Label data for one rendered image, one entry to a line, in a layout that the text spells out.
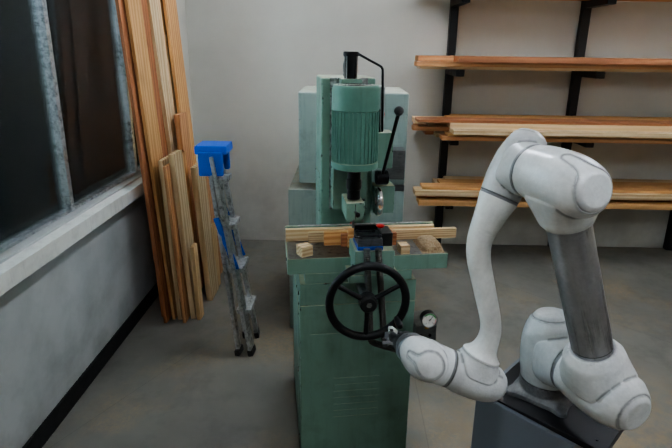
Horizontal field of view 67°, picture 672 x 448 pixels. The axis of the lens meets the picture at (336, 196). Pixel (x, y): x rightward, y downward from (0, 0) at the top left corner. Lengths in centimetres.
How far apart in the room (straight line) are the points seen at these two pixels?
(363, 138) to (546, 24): 283
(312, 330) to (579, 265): 105
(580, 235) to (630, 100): 355
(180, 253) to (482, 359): 216
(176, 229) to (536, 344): 215
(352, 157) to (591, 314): 93
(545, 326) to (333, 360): 83
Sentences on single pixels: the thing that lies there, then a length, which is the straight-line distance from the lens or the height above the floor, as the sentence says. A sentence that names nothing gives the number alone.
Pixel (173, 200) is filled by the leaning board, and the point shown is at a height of 77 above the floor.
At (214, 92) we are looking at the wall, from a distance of 430.
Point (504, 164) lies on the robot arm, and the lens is 129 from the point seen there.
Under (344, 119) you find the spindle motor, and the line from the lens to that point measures 181.
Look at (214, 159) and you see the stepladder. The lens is 256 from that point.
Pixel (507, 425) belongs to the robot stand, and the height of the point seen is 55.
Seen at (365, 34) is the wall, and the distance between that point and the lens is 415.
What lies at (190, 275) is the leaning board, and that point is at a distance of 323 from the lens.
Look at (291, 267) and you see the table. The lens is 184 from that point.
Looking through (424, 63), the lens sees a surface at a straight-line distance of 371.
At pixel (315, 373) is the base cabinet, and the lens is 207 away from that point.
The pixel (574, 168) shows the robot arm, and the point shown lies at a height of 140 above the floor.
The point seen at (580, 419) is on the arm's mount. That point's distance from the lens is 172.
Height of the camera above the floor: 163
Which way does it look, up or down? 16 degrees down
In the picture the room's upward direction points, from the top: 1 degrees clockwise
